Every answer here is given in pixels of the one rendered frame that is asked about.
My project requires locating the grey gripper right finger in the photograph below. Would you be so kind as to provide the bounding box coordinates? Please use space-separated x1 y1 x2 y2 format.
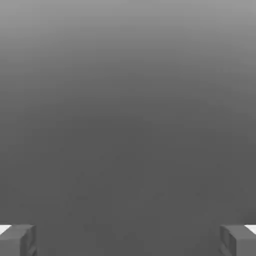
219 224 256 256

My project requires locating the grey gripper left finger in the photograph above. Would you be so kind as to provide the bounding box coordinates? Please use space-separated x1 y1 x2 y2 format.
0 224 38 256

